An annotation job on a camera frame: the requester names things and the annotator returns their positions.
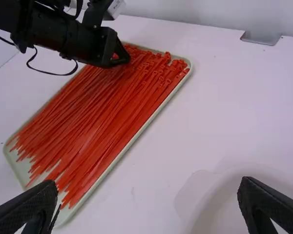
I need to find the white dish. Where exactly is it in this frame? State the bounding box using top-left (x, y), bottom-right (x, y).
top-left (175, 160), bottom-right (293, 234)

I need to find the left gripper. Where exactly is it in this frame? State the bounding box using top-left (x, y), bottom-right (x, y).
top-left (26, 0), bottom-right (132, 70)

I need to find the black cable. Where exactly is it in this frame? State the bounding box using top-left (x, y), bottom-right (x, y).
top-left (25, 45), bottom-right (79, 77)

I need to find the row of orange cable ties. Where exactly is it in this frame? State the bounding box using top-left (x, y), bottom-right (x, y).
top-left (5, 43), bottom-right (191, 211)

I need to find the pale tray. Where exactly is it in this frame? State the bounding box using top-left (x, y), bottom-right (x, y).
top-left (2, 42), bottom-right (195, 229)

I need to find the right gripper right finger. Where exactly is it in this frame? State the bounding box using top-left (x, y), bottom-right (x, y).
top-left (237, 176), bottom-right (293, 234)

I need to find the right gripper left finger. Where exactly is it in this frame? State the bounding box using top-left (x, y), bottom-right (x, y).
top-left (0, 179), bottom-right (59, 234)

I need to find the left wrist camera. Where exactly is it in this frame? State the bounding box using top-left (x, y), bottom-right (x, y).
top-left (106, 0), bottom-right (126, 20)

